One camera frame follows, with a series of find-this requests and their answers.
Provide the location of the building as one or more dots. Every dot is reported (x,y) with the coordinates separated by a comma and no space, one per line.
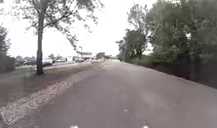
(86,55)

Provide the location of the grey asphalt path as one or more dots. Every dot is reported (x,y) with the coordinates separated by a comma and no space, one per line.
(129,100)

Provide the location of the tall slender tree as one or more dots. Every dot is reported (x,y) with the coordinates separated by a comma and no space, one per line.
(39,56)

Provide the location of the row of trees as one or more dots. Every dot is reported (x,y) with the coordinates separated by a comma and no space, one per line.
(176,33)

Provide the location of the pale gravel strip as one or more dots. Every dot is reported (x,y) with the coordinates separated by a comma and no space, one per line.
(32,101)

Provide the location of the bare brown earth verge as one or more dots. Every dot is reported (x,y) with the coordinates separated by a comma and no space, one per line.
(26,85)

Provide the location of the dark fence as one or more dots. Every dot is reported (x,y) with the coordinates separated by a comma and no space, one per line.
(202,71)

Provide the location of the grey fence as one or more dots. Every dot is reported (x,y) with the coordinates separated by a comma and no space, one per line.
(4,64)

